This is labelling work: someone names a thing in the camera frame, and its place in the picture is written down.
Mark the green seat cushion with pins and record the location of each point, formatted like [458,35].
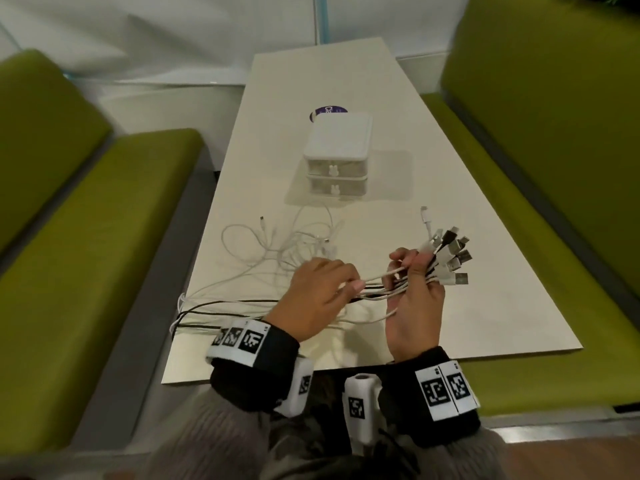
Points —
[575,314]
[85,274]

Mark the person's left thumb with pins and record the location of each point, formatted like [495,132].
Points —
[352,286]

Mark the round purple sticker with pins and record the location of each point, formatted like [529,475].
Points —
[327,109]

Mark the white plastic drawer box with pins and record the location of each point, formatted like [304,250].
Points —
[340,137]

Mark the clear small drawer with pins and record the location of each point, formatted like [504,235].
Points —
[345,168]
[345,187]

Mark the person's right hand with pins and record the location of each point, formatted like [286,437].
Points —
[415,319]

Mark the person's camouflage trousers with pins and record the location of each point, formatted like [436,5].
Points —
[320,444]

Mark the grey bench base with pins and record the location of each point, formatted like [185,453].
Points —
[130,354]

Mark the person's left hand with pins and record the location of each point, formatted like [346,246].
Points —
[310,304]

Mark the white marker wristband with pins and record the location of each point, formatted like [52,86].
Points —
[445,389]
[240,339]

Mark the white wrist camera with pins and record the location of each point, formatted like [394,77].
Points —
[296,387]
[360,409]

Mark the person's right fingers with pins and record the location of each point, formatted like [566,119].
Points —
[402,258]

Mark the person's right forearm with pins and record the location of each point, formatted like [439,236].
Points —
[440,439]

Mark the person's left forearm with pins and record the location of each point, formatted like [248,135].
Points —
[225,424]

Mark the green backrest cushion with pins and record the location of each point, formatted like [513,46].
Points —
[40,144]
[560,104]

